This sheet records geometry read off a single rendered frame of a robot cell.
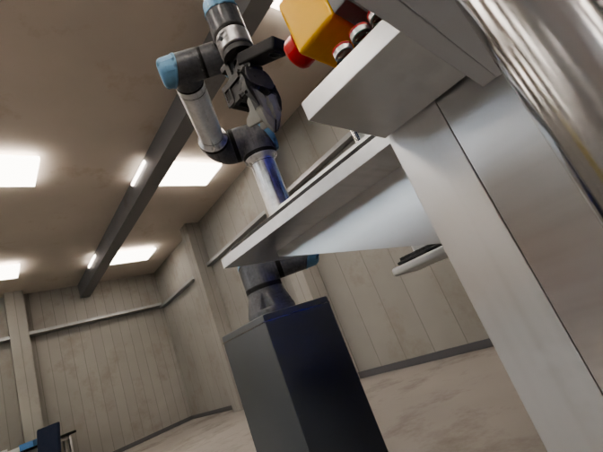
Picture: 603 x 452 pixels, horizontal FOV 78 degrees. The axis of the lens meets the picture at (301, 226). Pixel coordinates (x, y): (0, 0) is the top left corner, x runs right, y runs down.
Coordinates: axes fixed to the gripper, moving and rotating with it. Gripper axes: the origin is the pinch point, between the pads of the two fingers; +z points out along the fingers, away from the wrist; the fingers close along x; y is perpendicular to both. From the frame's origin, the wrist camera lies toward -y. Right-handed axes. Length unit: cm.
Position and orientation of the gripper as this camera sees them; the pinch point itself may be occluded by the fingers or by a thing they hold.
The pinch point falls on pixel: (275, 124)
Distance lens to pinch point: 76.9
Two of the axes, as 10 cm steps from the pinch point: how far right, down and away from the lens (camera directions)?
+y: -6.5, 4.4, 6.2
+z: 3.6, 9.0, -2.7
